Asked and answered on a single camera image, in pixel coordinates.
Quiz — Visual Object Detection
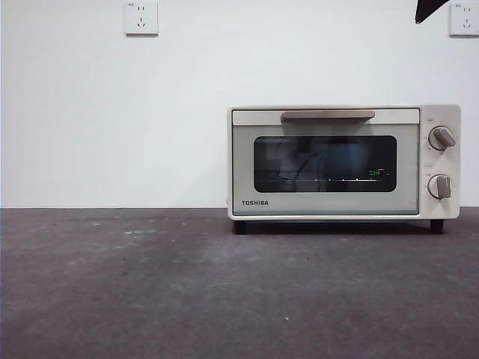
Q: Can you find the glass oven door beige handle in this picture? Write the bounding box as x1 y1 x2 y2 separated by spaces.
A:
231 108 421 217

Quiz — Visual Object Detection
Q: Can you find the beige oven control knob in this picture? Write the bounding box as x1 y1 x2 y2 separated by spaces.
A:
428 126 457 151
427 174 454 199

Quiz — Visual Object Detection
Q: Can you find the cream Toshiba toaster oven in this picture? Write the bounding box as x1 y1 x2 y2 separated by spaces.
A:
227 103 462 236

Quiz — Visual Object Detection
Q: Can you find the white wall socket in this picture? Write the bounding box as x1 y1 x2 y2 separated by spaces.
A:
125 1 159 37
448 2 479 37

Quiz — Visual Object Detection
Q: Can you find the metal oven wire rack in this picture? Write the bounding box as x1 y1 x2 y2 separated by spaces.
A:
257 170 379 184

